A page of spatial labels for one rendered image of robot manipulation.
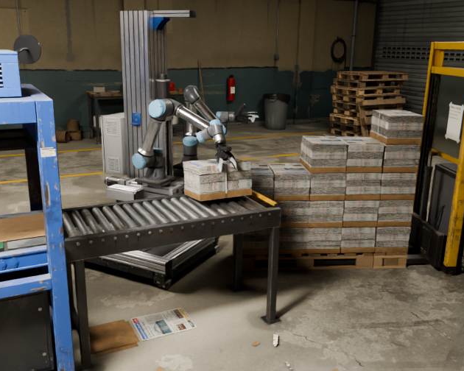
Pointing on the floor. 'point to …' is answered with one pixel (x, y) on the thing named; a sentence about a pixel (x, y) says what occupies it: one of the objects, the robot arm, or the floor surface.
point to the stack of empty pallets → (374, 82)
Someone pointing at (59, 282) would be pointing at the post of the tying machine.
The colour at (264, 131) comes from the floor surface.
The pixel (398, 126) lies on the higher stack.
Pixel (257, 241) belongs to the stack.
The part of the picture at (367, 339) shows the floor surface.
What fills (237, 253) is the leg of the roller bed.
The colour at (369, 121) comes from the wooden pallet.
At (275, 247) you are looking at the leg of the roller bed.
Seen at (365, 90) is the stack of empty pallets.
